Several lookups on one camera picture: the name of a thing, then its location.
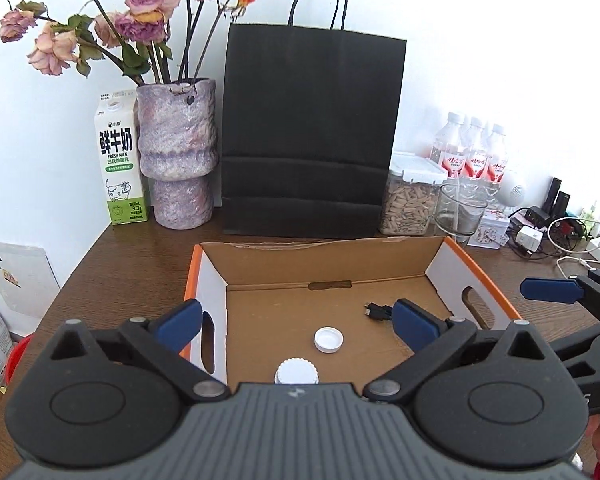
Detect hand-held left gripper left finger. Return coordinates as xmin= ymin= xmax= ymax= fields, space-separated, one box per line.
xmin=50 ymin=299 xmax=231 ymax=404

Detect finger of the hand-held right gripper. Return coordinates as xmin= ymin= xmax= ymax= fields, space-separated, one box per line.
xmin=550 ymin=322 xmax=600 ymax=378
xmin=520 ymin=269 xmax=600 ymax=322

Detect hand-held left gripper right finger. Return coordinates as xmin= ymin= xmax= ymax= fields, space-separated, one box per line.
xmin=362 ymin=298 xmax=552 ymax=405

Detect cardboard box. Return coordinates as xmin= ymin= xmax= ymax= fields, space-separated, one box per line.
xmin=179 ymin=236 xmax=523 ymax=393

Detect white charger plug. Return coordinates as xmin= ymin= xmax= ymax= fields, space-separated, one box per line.
xmin=516 ymin=227 xmax=549 ymax=257

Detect black charger plug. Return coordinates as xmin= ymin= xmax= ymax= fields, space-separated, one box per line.
xmin=524 ymin=206 xmax=552 ymax=229

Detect patterned tin box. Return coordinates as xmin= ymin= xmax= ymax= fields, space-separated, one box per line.
xmin=467 ymin=209 xmax=512 ymax=249

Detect white bottle cap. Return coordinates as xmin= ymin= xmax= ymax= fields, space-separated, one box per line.
xmin=314 ymin=327 xmax=344 ymax=354

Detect black upright device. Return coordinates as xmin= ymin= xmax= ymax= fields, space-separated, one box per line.
xmin=544 ymin=177 xmax=572 ymax=217

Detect white round speaker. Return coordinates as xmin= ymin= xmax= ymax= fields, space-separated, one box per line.
xmin=494 ymin=170 xmax=529 ymax=209

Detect clear drinking glass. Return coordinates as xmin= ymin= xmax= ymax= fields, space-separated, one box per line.
xmin=433 ymin=183 xmax=489 ymax=247

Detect clear jar of seeds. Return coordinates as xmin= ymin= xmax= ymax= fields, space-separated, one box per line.
xmin=378 ymin=152 xmax=449 ymax=237

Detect red label water bottle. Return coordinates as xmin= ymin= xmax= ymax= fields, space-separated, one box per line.
xmin=482 ymin=123 xmax=508 ymax=186
xmin=457 ymin=116 xmax=490 ymax=186
xmin=429 ymin=112 xmax=468 ymax=181

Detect purple stone vase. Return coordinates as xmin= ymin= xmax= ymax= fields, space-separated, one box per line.
xmin=136 ymin=78 xmax=219 ymax=231

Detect red round object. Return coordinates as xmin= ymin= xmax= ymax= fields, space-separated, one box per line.
xmin=4 ymin=334 xmax=34 ymax=387

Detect white paper envelope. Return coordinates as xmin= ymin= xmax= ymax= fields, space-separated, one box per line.
xmin=0 ymin=239 xmax=62 ymax=342

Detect white green milk carton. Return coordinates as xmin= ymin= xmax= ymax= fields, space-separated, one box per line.
xmin=94 ymin=90 xmax=149 ymax=226

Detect black paper bag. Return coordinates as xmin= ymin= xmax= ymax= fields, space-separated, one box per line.
xmin=221 ymin=0 xmax=408 ymax=240

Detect dried rose bouquet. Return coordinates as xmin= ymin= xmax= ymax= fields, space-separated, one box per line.
xmin=0 ymin=0 xmax=260 ymax=87

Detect white cable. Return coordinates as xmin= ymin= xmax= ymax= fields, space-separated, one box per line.
xmin=546 ymin=217 xmax=600 ymax=281

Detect black cable plug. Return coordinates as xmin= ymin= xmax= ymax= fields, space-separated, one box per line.
xmin=364 ymin=302 xmax=395 ymax=321

